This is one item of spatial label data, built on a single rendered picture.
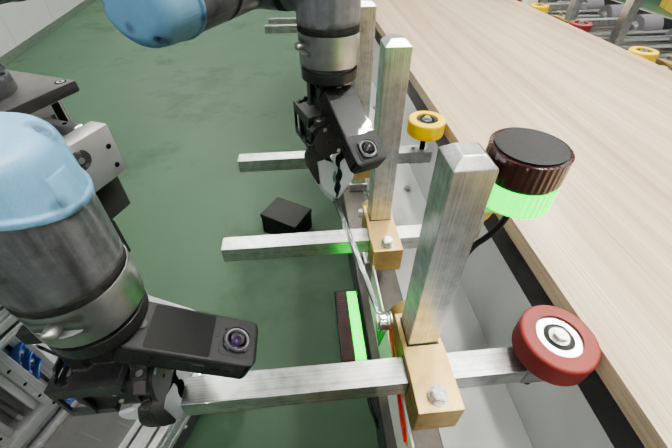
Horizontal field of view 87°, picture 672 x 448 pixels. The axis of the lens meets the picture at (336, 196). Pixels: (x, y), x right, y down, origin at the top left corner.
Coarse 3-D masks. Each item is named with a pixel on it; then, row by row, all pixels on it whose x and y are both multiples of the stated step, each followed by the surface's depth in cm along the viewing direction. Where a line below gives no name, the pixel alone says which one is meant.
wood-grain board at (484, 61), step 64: (384, 0) 169; (448, 0) 169; (512, 0) 169; (448, 64) 104; (512, 64) 104; (576, 64) 104; (640, 64) 104; (448, 128) 76; (576, 128) 75; (640, 128) 75; (576, 192) 59; (640, 192) 59; (576, 256) 48; (640, 256) 48; (640, 320) 41; (640, 384) 35
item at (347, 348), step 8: (336, 296) 66; (344, 296) 66; (344, 304) 65; (344, 312) 64; (344, 320) 63; (344, 328) 62; (344, 336) 60; (344, 344) 59; (344, 352) 58; (352, 352) 58; (344, 360) 57; (352, 360) 57
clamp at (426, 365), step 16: (400, 304) 46; (400, 320) 44; (400, 336) 43; (400, 352) 43; (416, 352) 41; (432, 352) 41; (416, 368) 40; (432, 368) 40; (448, 368) 40; (416, 384) 38; (432, 384) 38; (448, 384) 38; (416, 400) 37; (448, 400) 37; (416, 416) 37; (432, 416) 37; (448, 416) 37
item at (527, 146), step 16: (512, 128) 29; (496, 144) 27; (512, 144) 27; (528, 144) 27; (544, 144) 27; (560, 144) 27; (528, 160) 25; (544, 160) 25; (560, 160) 25; (480, 224) 30; (496, 224) 32; (480, 240) 34
